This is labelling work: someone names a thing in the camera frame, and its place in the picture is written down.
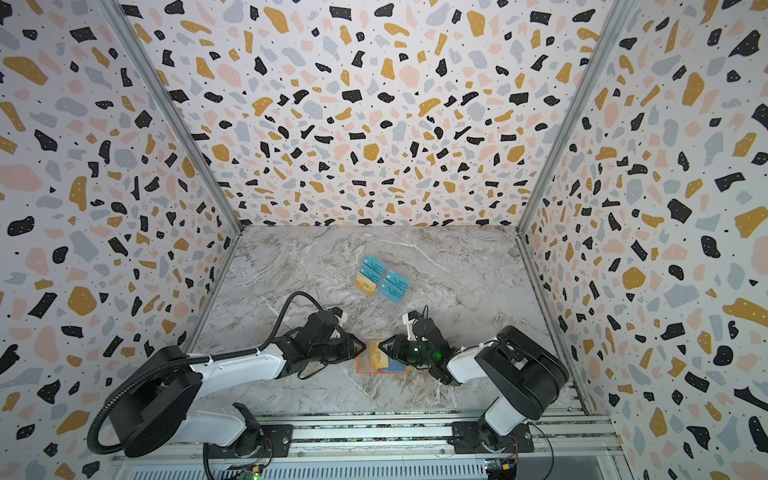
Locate aluminium corner post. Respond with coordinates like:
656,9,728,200
516,0,637,235
95,1,243,236

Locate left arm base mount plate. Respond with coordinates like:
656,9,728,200
208,424,294,461

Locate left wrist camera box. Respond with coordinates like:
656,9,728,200
328,307,348,328

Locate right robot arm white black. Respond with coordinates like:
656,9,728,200
377,311,569,453

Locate aluminium corner post left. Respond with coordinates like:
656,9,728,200
95,1,243,236

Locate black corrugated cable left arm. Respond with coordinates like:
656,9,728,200
86,291,325,456

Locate orange card holder wallet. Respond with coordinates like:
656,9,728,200
355,339,408,375

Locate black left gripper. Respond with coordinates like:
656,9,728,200
313,331,371,364

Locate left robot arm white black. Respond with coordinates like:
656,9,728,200
87,307,366,458

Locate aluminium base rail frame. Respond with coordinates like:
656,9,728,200
107,410,631,480

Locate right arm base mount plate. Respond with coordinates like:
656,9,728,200
447,420,534,456

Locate aluminium corner post right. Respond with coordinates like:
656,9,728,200
516,0,637,235

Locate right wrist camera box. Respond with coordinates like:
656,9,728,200
401,310,428,341

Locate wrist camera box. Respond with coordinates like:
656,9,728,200
328,307,348,328
401,310,428,341

